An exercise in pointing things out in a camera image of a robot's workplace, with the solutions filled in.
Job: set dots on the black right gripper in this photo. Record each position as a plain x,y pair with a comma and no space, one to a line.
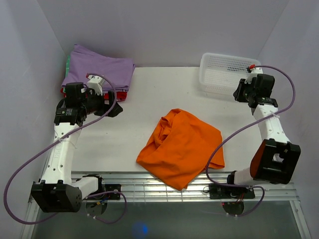
237,93

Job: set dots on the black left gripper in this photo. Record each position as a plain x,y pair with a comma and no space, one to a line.
105,108

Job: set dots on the orange trousers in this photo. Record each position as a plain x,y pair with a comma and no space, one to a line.
180,148

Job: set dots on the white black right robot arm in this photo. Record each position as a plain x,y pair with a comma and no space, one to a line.
276,158

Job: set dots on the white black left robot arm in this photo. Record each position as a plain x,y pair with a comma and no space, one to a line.
56,192

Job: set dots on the red folded trousers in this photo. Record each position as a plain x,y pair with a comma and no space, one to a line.
121,95

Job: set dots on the purple folded trousers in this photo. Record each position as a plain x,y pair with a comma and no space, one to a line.
83,61

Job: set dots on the green folded trousers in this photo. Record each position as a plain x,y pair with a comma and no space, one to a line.
67,66

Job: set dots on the white plastic basket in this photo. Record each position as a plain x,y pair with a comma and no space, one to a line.
220,74

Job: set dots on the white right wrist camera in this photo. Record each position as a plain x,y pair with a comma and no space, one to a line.
253,72

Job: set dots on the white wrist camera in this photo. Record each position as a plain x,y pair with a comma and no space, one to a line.
96,83
253,72

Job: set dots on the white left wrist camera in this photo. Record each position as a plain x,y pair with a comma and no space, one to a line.
96,83

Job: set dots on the aluminium frame rail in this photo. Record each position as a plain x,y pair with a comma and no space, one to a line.
152,210

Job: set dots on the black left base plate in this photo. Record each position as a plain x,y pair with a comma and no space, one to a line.
106,192

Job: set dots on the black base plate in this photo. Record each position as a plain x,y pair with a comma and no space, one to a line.
106,192
225,192

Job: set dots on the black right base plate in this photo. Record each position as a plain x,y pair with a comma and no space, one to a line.
225,192

